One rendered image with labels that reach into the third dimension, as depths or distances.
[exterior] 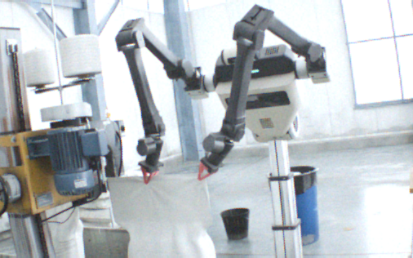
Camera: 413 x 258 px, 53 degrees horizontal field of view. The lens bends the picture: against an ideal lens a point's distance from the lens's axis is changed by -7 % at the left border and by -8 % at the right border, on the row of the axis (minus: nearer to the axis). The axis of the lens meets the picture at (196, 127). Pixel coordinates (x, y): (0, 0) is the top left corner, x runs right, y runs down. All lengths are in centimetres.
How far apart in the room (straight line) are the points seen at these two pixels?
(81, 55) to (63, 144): 36
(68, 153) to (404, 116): 845
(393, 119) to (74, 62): 835
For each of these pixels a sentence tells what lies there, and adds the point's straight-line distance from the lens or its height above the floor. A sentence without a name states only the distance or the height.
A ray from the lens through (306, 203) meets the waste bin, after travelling 394.
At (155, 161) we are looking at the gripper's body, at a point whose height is 114.
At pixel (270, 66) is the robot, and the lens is 200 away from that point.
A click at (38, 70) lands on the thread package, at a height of 159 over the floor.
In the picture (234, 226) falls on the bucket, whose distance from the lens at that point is 438.
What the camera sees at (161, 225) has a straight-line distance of 192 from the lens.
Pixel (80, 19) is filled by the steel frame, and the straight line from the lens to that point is 824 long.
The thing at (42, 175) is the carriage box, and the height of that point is 116.
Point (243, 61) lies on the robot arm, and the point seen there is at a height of 147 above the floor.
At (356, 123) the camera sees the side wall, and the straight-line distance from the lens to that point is 967.
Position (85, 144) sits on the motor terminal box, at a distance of 164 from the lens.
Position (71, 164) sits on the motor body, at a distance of 165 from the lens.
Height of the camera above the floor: 135
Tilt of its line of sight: 3 degrees down
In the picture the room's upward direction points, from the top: 8 degrees counter-clockwise
